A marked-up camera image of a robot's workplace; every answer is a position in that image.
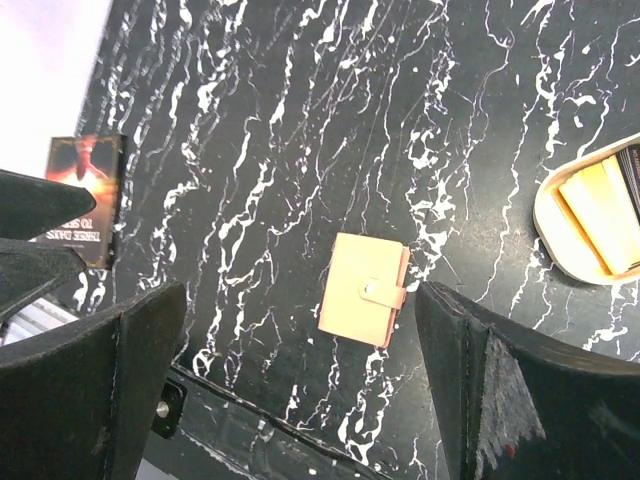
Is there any pink leather card holder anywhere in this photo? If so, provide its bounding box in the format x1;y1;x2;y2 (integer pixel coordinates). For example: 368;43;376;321
318;233;410;348

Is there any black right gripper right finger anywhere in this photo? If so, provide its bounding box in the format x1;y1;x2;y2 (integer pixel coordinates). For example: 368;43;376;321
415;282;639;479

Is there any beige card tray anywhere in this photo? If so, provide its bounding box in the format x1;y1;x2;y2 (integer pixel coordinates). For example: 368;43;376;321
533;133;639;286

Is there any white card stack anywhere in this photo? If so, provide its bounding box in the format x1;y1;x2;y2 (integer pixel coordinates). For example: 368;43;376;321
616;143;640;219

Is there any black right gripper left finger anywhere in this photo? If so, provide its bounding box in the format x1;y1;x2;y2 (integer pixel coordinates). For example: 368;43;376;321
1;282;187;479

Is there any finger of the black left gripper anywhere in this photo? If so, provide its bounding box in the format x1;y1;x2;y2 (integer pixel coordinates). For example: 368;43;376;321
0;170;96;240
1;239;87;320

